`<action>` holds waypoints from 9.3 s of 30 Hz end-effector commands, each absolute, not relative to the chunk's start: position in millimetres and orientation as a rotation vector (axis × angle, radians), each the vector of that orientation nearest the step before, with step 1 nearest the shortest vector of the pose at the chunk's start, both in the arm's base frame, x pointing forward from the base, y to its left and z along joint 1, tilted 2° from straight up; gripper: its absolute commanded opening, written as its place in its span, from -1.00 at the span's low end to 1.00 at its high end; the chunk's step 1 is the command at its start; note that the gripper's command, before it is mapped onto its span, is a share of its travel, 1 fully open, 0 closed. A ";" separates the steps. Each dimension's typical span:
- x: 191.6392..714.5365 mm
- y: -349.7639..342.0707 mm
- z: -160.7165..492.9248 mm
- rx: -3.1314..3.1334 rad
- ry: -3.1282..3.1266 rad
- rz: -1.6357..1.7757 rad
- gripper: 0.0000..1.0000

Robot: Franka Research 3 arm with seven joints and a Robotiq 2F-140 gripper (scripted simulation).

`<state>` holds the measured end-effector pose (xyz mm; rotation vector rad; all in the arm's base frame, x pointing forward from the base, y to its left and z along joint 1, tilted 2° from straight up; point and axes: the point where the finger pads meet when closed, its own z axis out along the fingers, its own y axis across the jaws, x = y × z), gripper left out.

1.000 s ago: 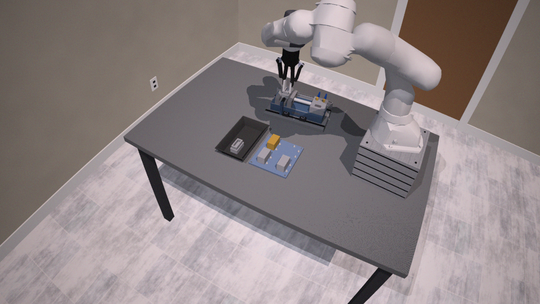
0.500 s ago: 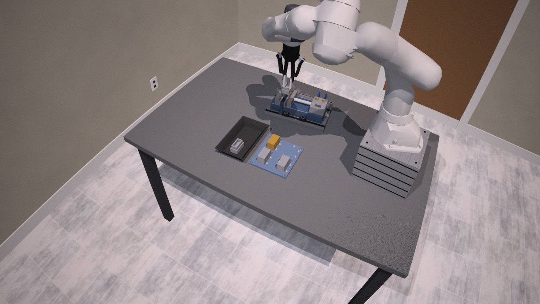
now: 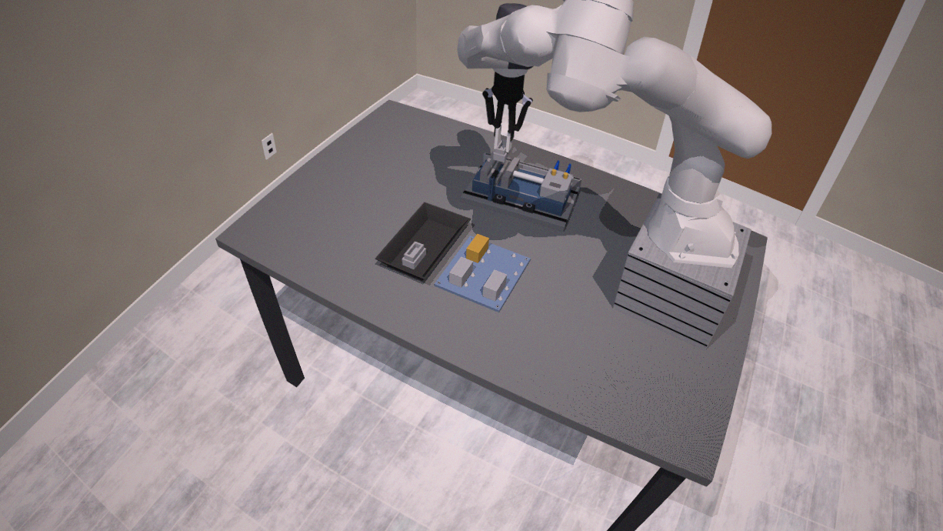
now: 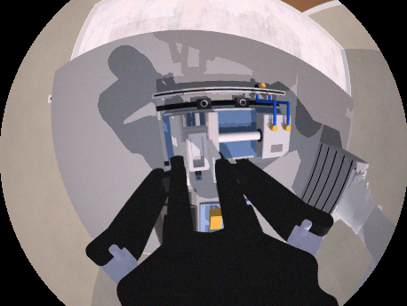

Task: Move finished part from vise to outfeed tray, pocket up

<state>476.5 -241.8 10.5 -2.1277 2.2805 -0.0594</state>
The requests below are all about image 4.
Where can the orange-yellow rectangular block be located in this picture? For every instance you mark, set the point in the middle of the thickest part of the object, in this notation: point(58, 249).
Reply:
point(215, 218)

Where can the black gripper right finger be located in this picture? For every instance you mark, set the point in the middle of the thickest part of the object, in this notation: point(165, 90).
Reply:
point(299, 224)

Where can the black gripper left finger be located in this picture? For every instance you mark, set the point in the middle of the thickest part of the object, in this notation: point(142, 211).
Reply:
point(117, 249)

